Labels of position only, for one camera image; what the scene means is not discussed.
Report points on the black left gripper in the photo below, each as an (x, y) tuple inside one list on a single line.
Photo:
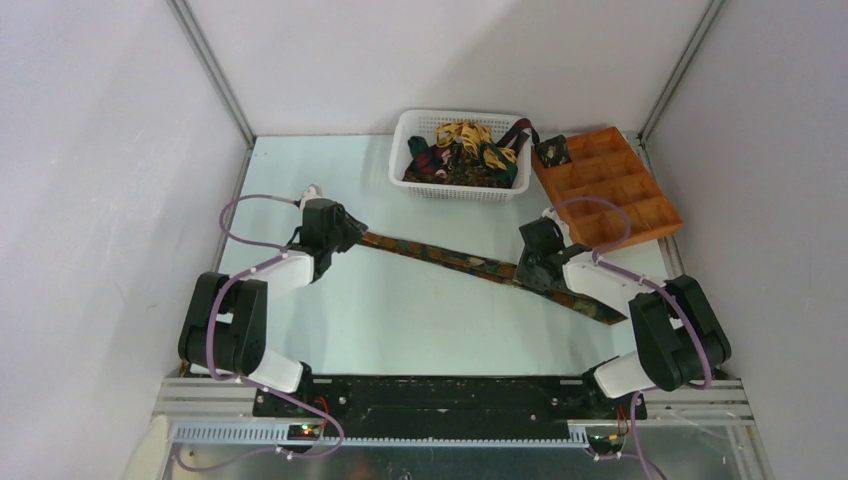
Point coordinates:
[(354, 228)]

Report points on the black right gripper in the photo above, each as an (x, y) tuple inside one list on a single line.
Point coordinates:
[(522, 275)]

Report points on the dark floral patterned tie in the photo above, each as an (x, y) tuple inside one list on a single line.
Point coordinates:
[(492, 270)]

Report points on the orange compartment tray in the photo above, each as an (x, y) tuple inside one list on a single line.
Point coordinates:
[(607, 192)]

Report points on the white plastic mesh basket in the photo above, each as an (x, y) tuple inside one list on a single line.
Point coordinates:
[(423, 123)]

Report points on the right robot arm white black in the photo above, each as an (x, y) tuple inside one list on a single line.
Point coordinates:
[(678, 338)]

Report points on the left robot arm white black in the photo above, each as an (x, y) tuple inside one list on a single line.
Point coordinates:
[(226, 325)]

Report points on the rolled dark patterned tie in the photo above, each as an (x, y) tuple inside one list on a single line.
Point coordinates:
[(553, 152)]

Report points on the green navy plaid tie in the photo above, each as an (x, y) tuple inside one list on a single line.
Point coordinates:
[(417, 144)]

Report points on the brown dark patterned tie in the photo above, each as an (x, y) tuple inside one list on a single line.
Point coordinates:
[(446, 167)]

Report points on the red navy striped tie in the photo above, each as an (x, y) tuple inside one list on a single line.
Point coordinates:
[(522, 132)]

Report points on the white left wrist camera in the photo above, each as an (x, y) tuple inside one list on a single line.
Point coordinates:
[(312, 192)]

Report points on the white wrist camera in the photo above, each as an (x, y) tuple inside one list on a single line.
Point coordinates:
[(561, 225), (312, 192)]

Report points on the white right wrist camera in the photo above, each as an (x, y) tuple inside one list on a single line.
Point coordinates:
[(561, 225)]

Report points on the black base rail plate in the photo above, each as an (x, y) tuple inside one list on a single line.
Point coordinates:
[(461, 408)]

